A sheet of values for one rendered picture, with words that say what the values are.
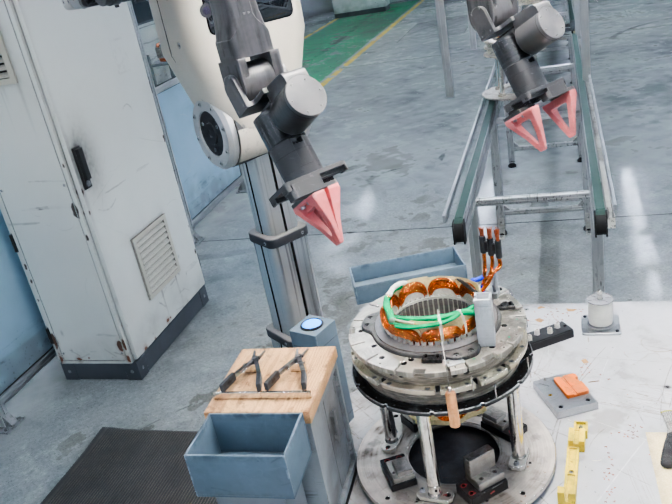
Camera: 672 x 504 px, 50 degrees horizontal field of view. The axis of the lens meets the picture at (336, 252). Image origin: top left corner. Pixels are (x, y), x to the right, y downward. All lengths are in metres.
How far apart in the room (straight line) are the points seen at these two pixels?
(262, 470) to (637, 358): 0.95
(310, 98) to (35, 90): 2.35
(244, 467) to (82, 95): 2.43
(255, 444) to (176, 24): 0.79
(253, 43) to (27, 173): 2.45
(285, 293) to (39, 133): 1.82
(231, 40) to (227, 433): 0.66
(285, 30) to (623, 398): 1.03
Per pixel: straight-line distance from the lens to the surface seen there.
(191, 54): 1.46
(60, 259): 3.48
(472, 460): 1.37
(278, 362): 1.36
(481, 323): 1.23
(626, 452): 1.53
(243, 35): 1.00
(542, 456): 1.48
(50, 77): 3.23
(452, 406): 1.21
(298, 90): 0.94
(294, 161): 0.98
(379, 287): 1.58
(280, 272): 1.65
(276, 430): 1.25
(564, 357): 1.79
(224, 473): 1.20
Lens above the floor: 1.76
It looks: 23 degrees down
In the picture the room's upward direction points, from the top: 11 degrees counter-clockwise
